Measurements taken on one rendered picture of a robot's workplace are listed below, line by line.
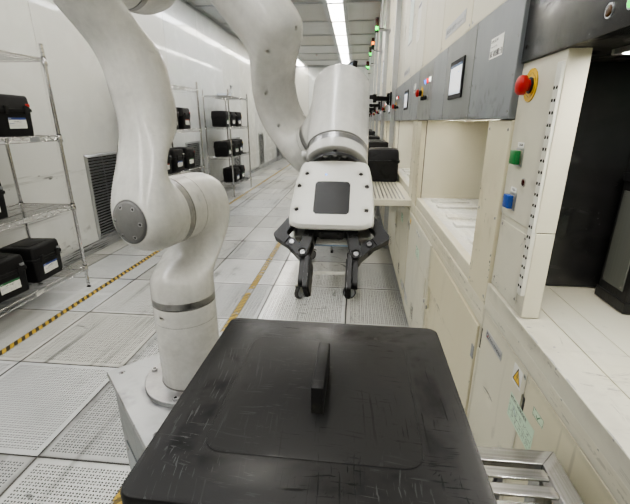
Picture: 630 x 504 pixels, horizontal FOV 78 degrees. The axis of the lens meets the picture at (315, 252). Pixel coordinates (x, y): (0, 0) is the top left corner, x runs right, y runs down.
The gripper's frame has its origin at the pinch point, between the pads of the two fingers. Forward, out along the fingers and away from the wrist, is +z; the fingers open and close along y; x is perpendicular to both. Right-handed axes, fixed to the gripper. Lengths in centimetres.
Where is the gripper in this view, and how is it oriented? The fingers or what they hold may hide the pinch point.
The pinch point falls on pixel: (328, 278)
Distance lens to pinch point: 45.3
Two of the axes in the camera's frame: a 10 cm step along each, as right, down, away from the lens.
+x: 0.8, 4.5, 8.9
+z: -0.8, 8.9, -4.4
